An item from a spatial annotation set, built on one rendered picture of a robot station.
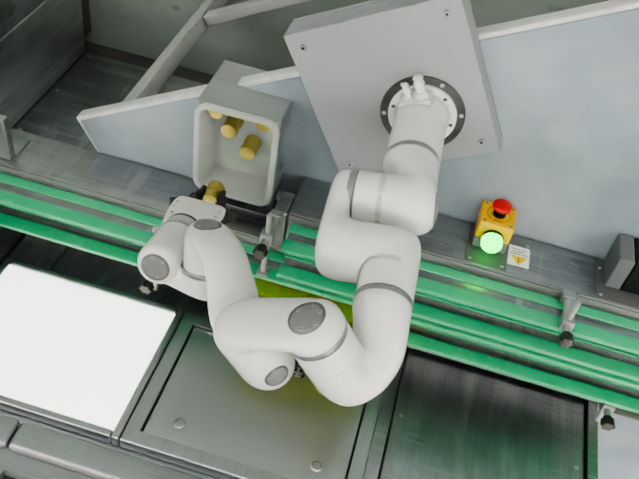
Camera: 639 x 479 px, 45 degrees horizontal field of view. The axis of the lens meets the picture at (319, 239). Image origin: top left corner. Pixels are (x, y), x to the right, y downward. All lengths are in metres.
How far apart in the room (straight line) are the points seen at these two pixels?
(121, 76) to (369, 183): 1.40
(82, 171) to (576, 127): 1.05
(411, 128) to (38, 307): 0.91
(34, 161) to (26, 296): 0.30
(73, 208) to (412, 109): 0.78
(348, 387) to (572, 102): 0.71
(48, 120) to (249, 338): 1.40
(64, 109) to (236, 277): 1.25
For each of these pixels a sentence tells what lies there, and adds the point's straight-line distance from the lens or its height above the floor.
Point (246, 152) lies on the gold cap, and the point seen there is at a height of 0.81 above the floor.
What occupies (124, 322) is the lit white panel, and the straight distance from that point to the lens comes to 1.73.
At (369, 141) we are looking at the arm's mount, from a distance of 1.49.
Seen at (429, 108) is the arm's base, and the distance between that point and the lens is 1.37.
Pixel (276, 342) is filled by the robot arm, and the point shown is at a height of 1.41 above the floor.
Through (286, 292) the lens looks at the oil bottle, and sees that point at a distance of 1.59.
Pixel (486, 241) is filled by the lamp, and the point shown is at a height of 0.85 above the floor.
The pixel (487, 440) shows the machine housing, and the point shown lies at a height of 1.05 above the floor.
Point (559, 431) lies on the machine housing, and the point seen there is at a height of 0.97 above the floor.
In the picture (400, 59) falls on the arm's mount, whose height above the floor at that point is 0.81.
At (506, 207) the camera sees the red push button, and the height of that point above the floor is 0.80.
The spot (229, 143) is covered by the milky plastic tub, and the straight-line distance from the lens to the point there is 1.65.
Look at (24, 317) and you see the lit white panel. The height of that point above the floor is 1.12.
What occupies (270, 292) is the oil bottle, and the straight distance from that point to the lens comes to 1.59.
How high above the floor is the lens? 2.01
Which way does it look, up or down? 45 degrees down
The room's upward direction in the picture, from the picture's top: 159 degrees counter-clockwise
